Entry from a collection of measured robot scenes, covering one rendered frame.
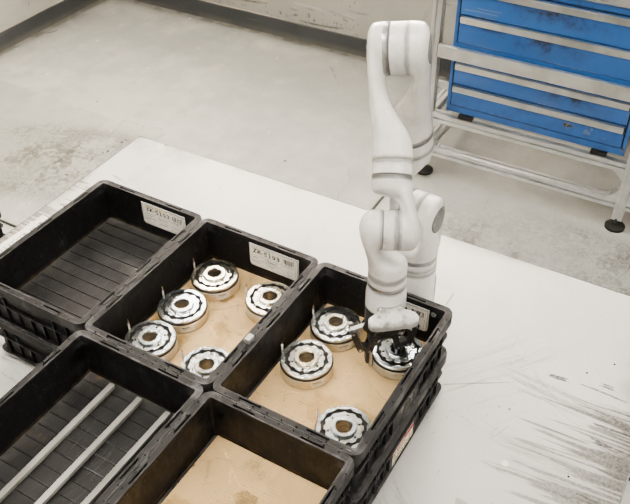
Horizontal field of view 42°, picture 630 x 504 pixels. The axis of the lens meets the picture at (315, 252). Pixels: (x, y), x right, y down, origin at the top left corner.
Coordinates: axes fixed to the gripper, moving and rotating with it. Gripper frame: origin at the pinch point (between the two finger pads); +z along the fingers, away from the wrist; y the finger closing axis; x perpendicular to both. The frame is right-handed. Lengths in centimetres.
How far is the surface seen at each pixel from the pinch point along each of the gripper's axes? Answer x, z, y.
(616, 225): -127, 83, -129
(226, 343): -10.5, 2.1, 29.8
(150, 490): 25, -2, 45
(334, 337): -5.5, -0.8, 8.4
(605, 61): -140, 17, -115
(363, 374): 2.4, 2.2, 4.2
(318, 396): 6.3, 2.2, 13.7
